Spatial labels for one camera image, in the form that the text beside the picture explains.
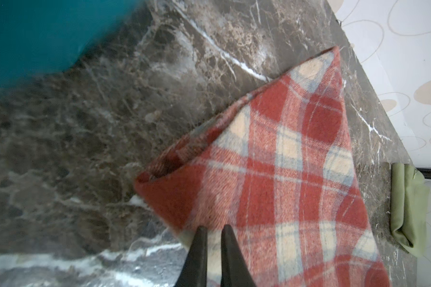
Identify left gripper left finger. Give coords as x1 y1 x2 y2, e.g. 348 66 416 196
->
174 226 208 287

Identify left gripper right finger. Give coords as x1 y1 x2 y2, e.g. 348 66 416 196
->
221 224 256 287

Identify red plaid skirt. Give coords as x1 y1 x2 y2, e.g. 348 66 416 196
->
135 47 390 287

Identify olive green skirt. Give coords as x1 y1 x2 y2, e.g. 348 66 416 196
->
390 163 430 257

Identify teal plastic basket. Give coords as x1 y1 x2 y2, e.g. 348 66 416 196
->
0 1 143 89

